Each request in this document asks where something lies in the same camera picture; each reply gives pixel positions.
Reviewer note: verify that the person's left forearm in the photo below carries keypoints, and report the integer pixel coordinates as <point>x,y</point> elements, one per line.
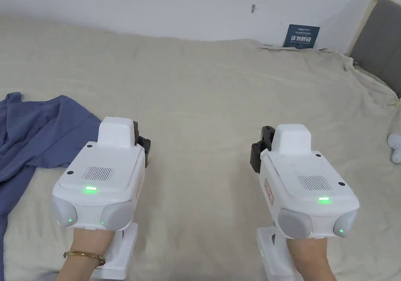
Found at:
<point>78,268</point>

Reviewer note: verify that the bed with beige sheet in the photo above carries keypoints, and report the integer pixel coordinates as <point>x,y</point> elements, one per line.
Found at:
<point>200,99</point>

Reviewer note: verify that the grey padded headboard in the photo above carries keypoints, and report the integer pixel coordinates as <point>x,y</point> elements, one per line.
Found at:
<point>380,42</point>

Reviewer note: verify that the white hand controller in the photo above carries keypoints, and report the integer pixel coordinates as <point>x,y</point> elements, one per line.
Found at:
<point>395,147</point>

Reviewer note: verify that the dark blue sign card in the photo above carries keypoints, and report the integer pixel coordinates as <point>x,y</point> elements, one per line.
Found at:
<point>301,36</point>

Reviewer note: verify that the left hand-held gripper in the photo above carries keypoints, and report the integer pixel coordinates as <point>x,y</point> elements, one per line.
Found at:
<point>103,165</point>

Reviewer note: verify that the person's right forearm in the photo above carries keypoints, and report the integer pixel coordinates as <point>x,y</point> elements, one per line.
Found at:
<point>313,273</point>

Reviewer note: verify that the blue shirt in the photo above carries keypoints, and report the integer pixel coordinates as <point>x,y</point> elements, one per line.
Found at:
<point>34,136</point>

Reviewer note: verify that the person's left hand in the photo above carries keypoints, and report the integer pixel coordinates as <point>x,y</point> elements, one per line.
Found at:
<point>91,240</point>

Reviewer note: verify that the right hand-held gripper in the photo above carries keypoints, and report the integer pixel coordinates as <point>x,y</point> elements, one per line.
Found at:
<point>300,168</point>

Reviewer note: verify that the person's right hand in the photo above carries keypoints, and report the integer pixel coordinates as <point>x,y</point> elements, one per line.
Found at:
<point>307,249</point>

